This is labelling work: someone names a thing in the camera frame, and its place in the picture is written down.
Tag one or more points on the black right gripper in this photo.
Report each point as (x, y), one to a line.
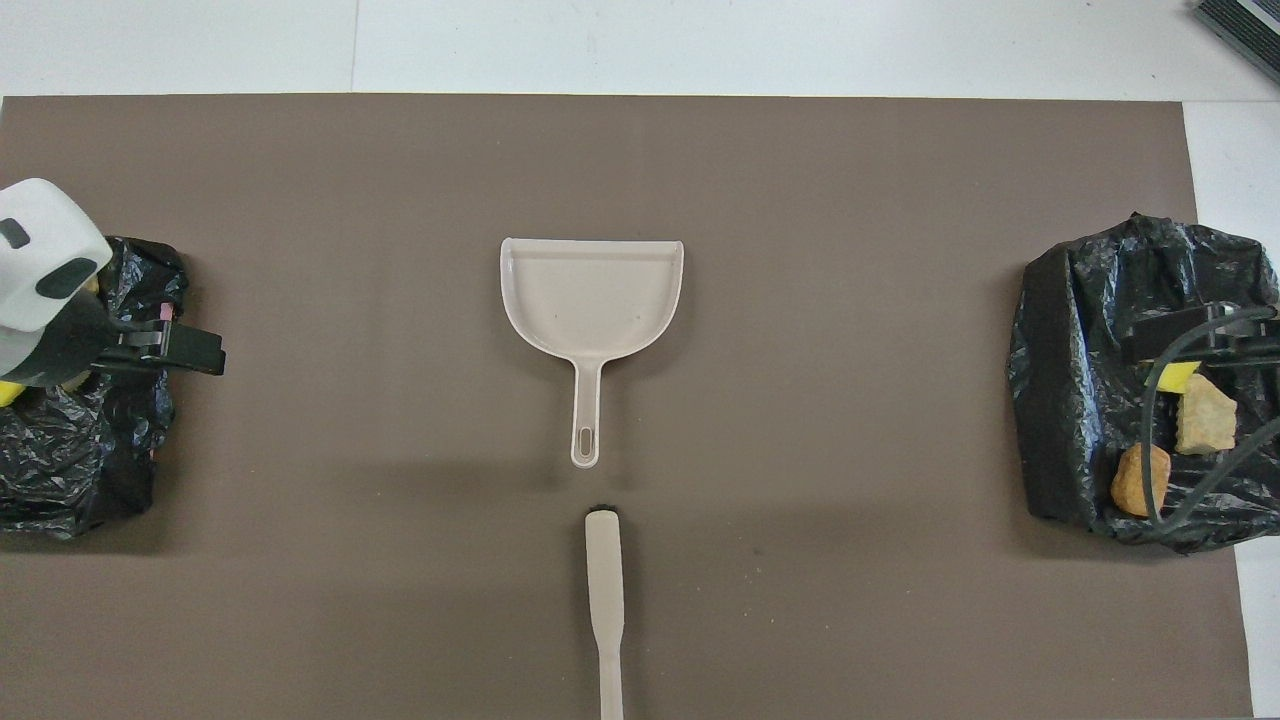
(1245, 345)

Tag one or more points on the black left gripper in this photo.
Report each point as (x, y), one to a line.
(85, 340)

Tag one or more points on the small curved yellow sponge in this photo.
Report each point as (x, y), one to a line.
(1180, 376)

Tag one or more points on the grey-beige foam rock chunk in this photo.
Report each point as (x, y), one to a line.
(1205, 415)

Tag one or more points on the brown cork piece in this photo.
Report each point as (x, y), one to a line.
(1135, 482)

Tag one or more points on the thick yellow sponge chunk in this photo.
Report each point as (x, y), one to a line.
(8, 393)

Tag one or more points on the beige plastic dustpan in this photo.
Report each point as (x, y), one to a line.
(590, 295)

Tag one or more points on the beige hand brush black bristles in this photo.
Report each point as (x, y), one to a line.
(604, 570)

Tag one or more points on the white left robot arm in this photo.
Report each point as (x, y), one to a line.
(40, 260)

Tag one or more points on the black bag lined bin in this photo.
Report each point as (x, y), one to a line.
(1080, 330)

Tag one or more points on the black bag bin pink spot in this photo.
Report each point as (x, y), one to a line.
(80, 450)

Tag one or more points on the dark ribbed vent panel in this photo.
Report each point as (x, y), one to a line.
(1250, 25)

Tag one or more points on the large brown table mat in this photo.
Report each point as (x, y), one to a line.
(640, 160)

